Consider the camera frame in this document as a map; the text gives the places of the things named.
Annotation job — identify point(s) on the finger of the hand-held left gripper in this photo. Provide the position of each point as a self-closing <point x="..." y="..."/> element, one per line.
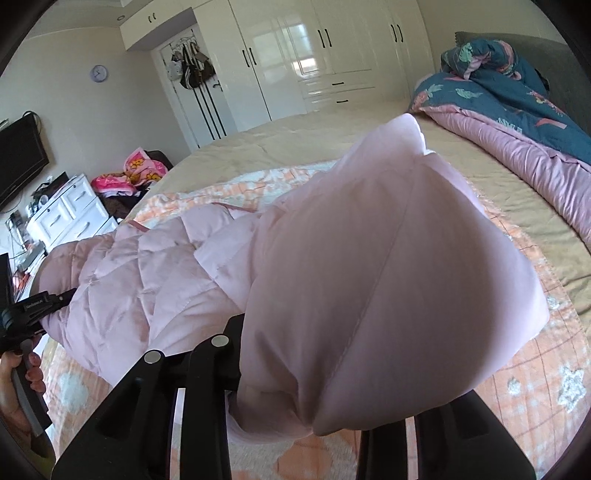
<point x="64" y="299"/>

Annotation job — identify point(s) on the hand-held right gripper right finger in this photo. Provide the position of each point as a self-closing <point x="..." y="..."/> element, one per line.
<point x="461" y="438"/>

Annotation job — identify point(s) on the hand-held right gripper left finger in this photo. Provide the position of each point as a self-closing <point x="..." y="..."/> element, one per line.
<point x="212" y="364"/>

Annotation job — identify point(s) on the pink padded jacket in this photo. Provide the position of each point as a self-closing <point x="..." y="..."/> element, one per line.
<point x="369" y="277"/>

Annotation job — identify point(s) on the person's left hand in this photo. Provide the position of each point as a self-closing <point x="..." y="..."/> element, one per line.
<point x="14" y="397"/>

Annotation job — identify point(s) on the white low cabinet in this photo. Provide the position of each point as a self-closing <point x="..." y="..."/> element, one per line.
<point x="14" y="240"/>

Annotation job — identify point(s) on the orange checked blanket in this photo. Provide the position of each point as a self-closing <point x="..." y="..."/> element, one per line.
<point x="531" y="383"/>

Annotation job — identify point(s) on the white drawer dresser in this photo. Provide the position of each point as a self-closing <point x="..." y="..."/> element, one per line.
<point x="69" y="207"/>

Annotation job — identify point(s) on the black television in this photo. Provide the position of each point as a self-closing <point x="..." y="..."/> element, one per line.
<point x="18" y="161"/>

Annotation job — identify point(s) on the bright pink cloth pile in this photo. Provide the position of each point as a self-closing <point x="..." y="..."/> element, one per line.
<point x="138" y="168"/>

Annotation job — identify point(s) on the dark chair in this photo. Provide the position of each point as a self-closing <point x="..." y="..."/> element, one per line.
<point x="159" y="159"/>

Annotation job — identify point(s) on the white door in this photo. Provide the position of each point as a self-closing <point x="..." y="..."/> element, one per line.
<point x="207" y="115"/>

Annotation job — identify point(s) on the bed with tan sheet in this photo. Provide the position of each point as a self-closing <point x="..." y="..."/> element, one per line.
<point x="323" y="138"/>

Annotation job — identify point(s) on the hanging bags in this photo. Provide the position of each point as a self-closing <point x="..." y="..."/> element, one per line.
<point x="191" y="69"/>

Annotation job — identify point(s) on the teal floral quilt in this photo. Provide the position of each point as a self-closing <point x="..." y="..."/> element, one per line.
<point x="508" y="110"/>

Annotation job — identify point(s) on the glossy white wardrobe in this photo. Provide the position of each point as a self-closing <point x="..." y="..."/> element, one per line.
<point x="323" y="46"/>

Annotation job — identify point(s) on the round wall clock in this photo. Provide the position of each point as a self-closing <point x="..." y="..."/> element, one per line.
<point x="99" y="74"/>

